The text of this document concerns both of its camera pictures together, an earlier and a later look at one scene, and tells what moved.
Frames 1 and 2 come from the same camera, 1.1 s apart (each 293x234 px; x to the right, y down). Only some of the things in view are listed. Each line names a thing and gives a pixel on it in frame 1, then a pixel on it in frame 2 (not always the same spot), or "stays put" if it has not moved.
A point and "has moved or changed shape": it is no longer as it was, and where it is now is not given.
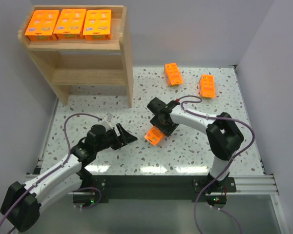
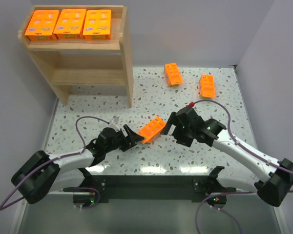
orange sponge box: (42, 25) stays put
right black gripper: (157, 123) -> (177, 127)
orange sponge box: (70, 24) stays put
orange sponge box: (173, 75) stays put
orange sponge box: (207, 86) stays put
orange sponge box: (154, 135) has moved or changed shape
